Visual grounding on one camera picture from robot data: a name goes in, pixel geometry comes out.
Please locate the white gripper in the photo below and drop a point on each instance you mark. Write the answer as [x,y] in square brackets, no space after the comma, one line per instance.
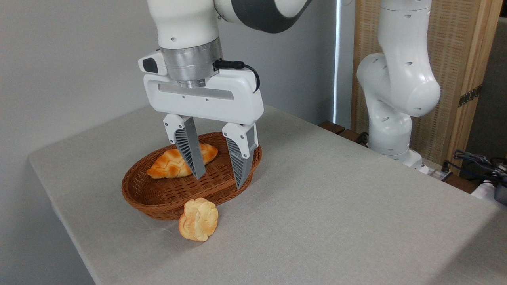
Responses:
[206,103]

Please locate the small round bread roll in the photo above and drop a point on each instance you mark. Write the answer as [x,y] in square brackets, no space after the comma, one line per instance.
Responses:
[198,219]

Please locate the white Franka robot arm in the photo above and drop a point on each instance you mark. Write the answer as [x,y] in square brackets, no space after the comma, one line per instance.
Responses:
[396,79]

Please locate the long scored bread loaf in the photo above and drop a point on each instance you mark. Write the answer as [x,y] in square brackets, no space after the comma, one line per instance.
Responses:
[166,164]

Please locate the brown wicker basket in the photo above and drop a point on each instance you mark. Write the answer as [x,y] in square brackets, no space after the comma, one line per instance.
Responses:
[158,194]

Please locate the grey tablecloth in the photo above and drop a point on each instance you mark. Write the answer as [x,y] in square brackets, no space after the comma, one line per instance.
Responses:
[336,217]

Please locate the white power strip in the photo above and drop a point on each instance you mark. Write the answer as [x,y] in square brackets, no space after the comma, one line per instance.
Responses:
[433,170]

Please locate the metal screen hinge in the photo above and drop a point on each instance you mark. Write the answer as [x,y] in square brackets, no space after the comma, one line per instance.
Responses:
[470,95]

